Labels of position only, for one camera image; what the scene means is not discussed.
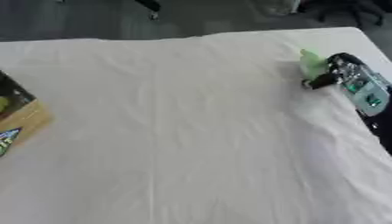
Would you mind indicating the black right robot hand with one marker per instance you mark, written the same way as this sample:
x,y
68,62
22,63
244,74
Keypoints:
x,y
341,64

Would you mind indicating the light green toy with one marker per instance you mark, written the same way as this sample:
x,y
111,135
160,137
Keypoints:
x,y
312,65

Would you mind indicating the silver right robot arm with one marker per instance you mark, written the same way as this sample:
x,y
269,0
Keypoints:
x,y
368,93

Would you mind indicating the black tripod leg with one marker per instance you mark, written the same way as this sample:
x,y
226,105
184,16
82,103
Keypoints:
x,y
149,7

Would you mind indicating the yellow-green toy fruit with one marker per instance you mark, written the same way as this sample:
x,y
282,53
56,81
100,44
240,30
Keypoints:
x,y
3,103

